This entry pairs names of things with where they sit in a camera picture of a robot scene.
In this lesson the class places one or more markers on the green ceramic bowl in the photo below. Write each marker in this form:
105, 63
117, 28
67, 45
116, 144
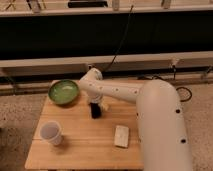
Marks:
63, 92

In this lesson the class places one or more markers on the black rectangular eraser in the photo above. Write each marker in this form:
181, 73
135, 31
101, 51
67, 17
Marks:
95, 110

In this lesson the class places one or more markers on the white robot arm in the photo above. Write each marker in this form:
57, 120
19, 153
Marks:
161, 126

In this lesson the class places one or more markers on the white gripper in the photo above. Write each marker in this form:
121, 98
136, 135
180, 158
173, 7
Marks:
94, 97

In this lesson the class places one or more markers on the white rectangular sponge block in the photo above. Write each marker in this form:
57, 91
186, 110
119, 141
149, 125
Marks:
121, 137

